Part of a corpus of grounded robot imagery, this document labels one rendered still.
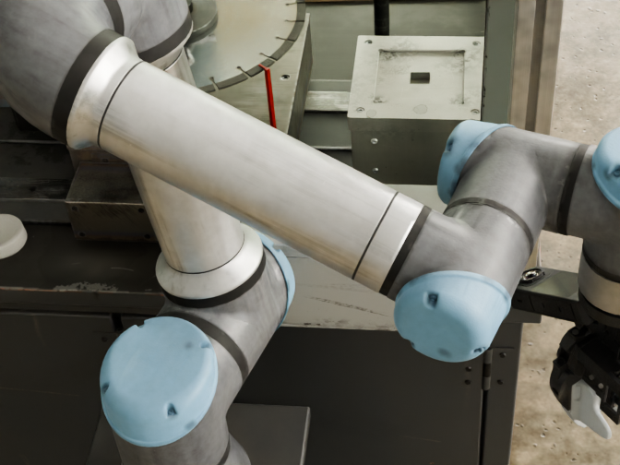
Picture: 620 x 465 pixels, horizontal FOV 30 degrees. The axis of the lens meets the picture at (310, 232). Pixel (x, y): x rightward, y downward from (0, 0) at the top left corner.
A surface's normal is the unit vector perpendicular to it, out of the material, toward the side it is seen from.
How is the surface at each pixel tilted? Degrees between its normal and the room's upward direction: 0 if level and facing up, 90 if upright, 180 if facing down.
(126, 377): 7
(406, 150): 90
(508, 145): 4
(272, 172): 37
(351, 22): 0
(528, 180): 30
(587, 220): 79
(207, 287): 43
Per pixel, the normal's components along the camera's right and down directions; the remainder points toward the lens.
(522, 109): -0.11, 0.71
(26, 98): -0.54, 0.43
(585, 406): -0.83, 0.46
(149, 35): 0.53, 0.48
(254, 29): -0.07, -0.71
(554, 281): -0.36, -0.89
